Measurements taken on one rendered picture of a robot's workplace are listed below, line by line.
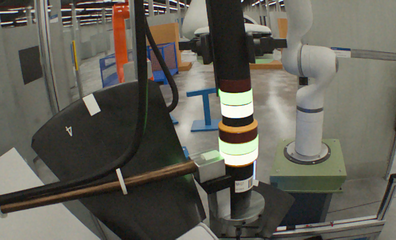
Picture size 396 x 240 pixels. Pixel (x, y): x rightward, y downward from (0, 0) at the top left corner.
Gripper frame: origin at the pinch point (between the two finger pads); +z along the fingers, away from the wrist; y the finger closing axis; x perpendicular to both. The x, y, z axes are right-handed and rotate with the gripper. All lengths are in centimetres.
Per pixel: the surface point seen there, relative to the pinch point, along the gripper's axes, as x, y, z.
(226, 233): -30.3, 2.2, -4.1
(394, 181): -45, -52, -35
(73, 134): -8.3, 20.4, 3.0
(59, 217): -25.8, 32.4, 3.5
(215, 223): -30.5, 4.7, -7.1
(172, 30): -12, 243, -756
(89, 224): -73, 70, -38
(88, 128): -8.2, 18.6, 1.4
